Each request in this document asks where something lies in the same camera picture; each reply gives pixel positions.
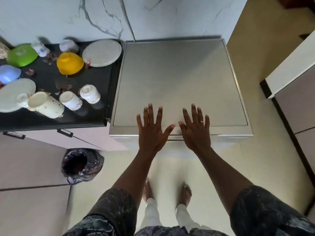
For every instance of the person's left hand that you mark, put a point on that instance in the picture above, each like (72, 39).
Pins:
(150, 135)

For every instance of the person's right hand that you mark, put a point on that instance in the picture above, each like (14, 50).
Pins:
(196, 135)

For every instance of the person's left middle finger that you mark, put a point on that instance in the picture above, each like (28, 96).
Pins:
(151, 115)

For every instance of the person's right middle finger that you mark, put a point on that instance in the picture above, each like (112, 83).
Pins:
(194, 115)

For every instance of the person's left thumb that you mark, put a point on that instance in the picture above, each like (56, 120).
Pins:
(169, 130)

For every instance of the person's right little finger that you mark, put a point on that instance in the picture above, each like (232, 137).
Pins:
(207, 122)

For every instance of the person's right thumb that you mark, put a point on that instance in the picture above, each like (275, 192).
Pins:
(182, 127)

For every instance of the person's left little finger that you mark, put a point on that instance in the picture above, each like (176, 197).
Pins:
(140, 121)

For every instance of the person's right forearm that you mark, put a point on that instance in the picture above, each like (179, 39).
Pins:
(221, 176)

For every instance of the person's left forearm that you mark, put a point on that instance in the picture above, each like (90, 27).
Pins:
(137, 174)

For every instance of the silver square-topped appliance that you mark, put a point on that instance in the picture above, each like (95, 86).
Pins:
(177, 83)

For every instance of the white cup gold rim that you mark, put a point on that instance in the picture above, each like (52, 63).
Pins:
(90, 93)

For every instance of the person's left foot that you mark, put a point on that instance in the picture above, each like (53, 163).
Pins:
(147, 190)

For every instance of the person's foot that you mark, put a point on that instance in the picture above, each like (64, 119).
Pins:
(147, 190)
(185, 194)

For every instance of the person's right foot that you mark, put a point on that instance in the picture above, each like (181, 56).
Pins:
(185, 194)

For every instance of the white cup blue floral print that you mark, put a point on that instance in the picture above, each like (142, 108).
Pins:
(71, 100)

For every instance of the bin with black bag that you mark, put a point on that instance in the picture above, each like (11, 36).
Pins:
(81, 165)

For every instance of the grey round plate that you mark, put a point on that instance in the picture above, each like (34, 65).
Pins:
(101, 53)

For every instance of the white trousers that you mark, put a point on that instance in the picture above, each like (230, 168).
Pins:
(152, 213)

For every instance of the yellow plastic bowl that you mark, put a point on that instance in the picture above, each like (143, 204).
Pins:
(70, 63)

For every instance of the white-topped side cabinet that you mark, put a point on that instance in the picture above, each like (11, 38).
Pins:
(295, 95)

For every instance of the large cream mug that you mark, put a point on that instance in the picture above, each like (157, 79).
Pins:
(46, 105)

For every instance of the white cup brown pattern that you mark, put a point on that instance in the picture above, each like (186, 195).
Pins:
(69, 45)

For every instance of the dark patterned garment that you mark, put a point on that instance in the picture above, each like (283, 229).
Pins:
(265, 213)

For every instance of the beige kitchen base cabinet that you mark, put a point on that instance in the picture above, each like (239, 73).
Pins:
(37, 169)

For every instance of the small white cup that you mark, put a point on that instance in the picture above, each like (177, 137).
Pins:
(22, 98)

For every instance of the white cup blue pattern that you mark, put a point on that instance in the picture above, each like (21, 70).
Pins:
(40, 49)

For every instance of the white round plate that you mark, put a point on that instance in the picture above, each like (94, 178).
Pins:
(11, 93)

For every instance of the green plastic bowl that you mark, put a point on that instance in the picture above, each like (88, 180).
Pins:
(21, 55)

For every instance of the blue plastic bowl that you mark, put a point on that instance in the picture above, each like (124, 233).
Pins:
(8, 73)

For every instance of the floral patterned dish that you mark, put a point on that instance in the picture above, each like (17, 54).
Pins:
(3, 50)

